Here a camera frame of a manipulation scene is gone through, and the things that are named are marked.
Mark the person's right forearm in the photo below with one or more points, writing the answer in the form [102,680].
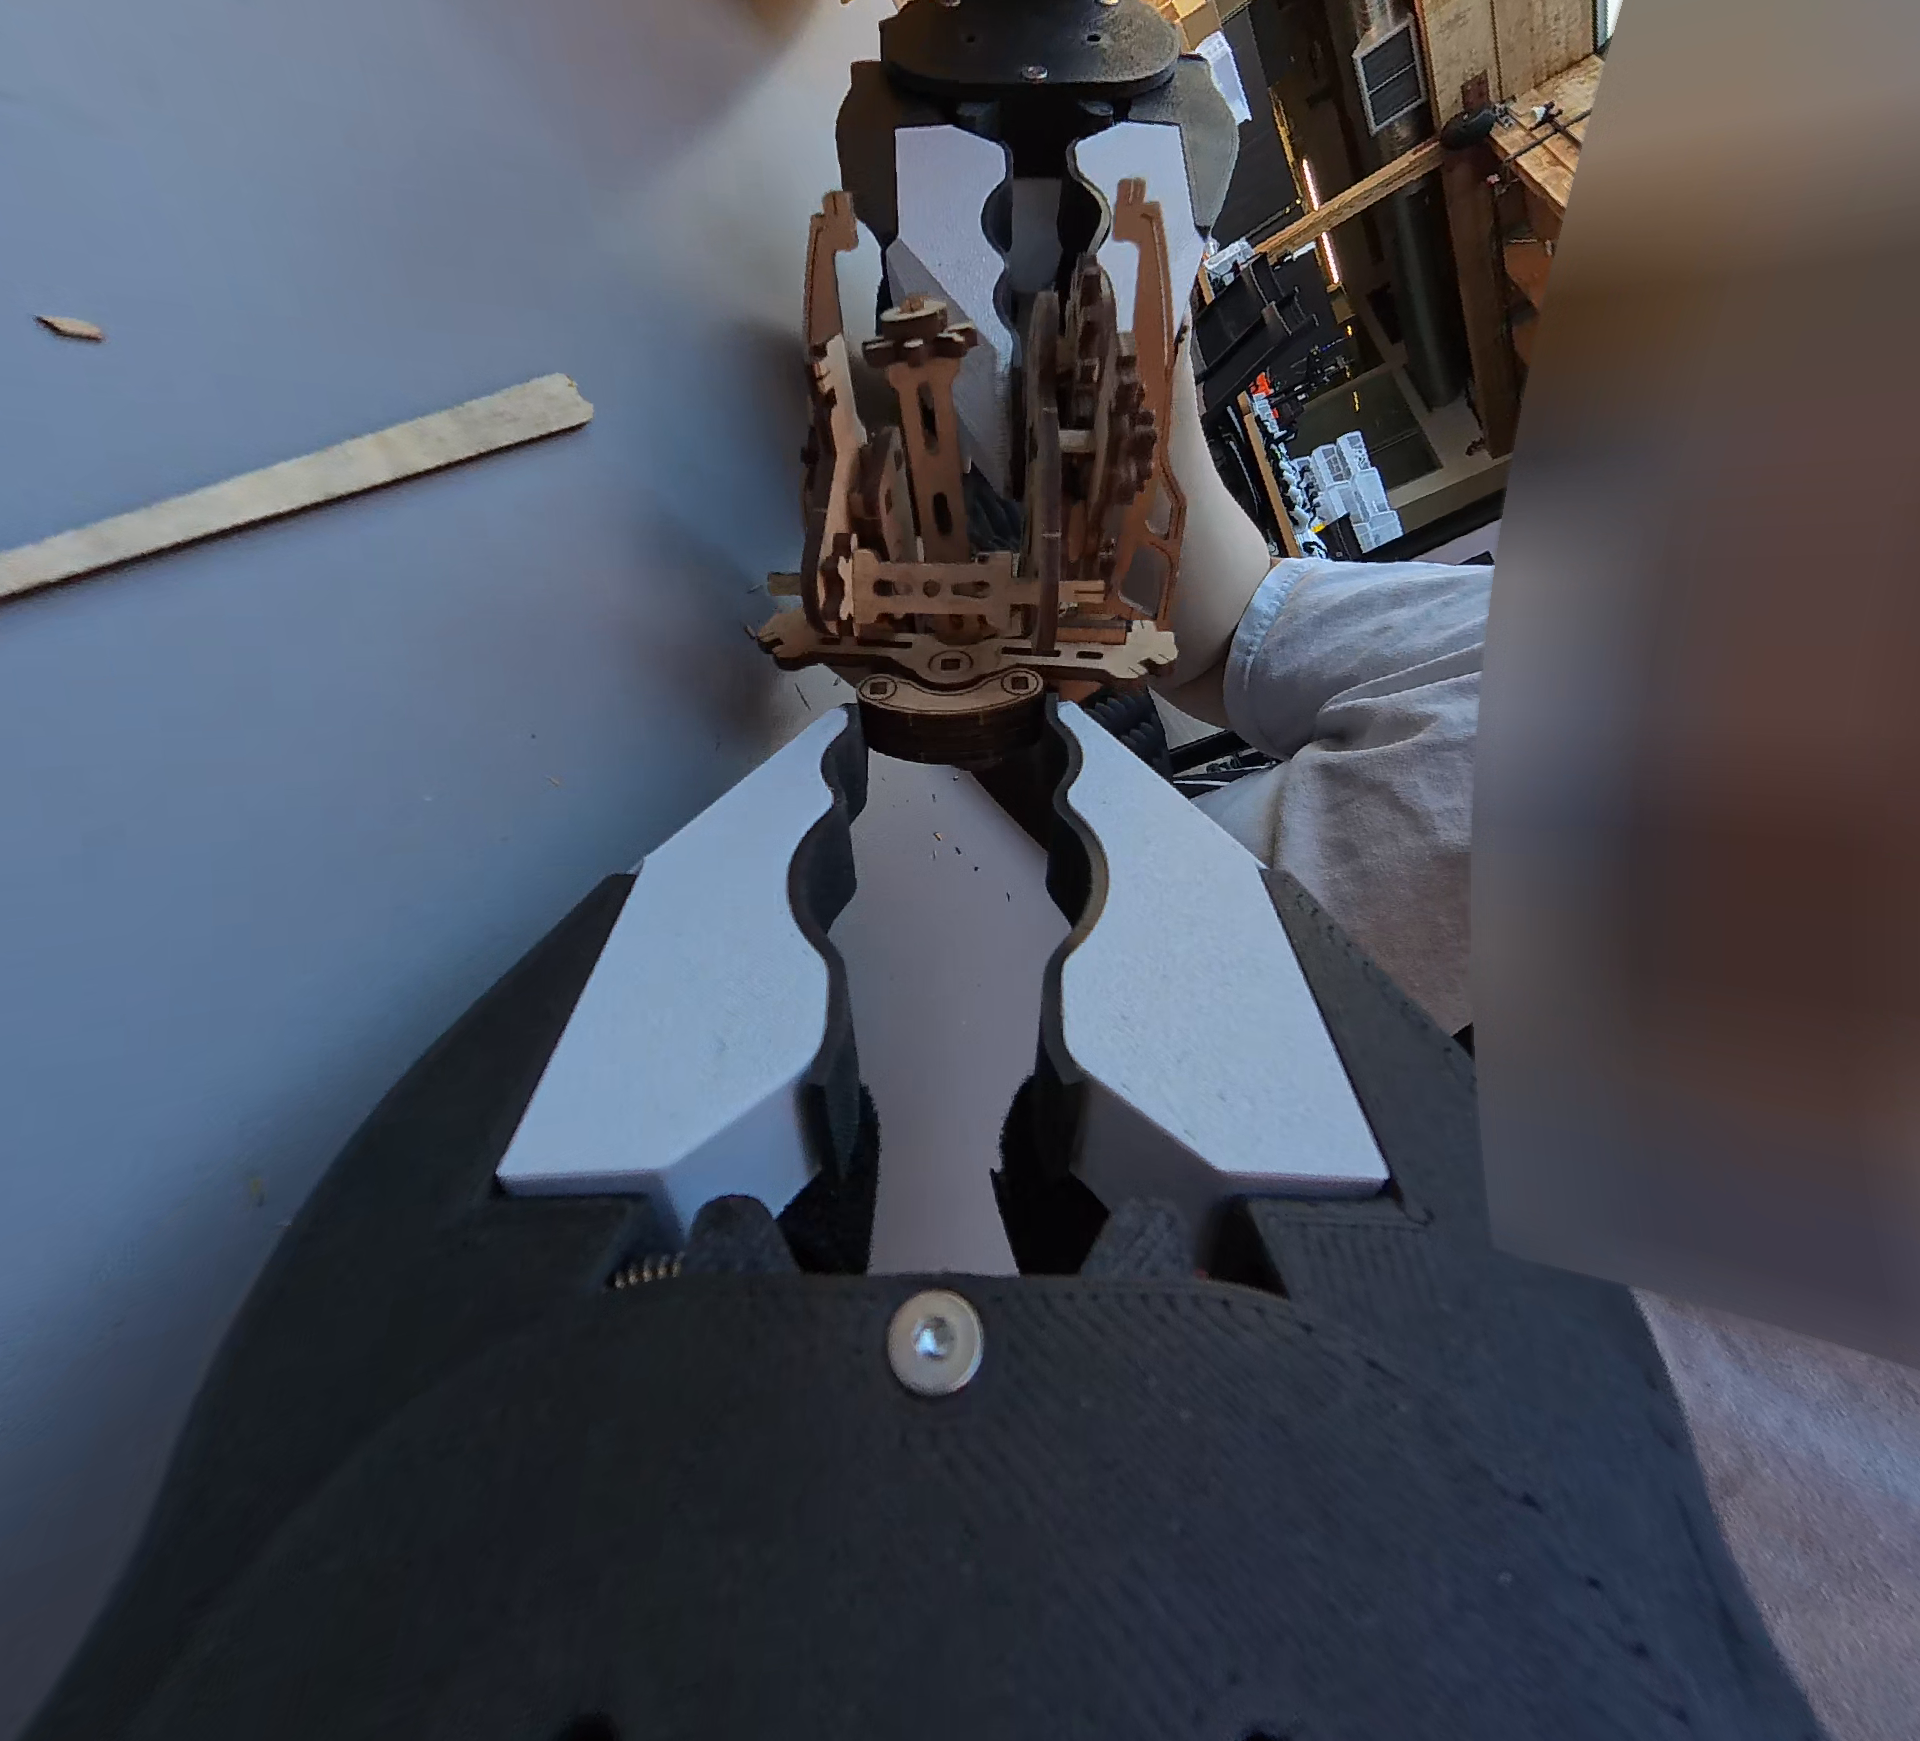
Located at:
[1213,495]

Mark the thin tapered wooden strip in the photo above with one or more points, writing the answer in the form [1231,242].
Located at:
[299,482]

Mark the white storage containers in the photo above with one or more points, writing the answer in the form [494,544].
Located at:
[1342,488]

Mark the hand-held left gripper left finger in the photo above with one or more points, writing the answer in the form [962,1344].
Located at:
[675,1021]

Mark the wooden workbench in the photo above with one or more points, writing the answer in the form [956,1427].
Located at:
[1528,166]

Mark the wooden beam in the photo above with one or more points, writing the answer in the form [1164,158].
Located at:
[1350,196]

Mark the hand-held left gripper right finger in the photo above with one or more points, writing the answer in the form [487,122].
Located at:
[1199,1021]

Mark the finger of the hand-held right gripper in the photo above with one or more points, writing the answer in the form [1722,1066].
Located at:
[937,226]
[1162,173]

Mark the wooden mechanical model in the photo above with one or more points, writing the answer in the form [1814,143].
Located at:
[929,525]

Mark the white wall vent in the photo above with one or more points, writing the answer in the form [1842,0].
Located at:
[1386,77]

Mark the small wood chip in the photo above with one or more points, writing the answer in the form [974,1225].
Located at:
[70,326]

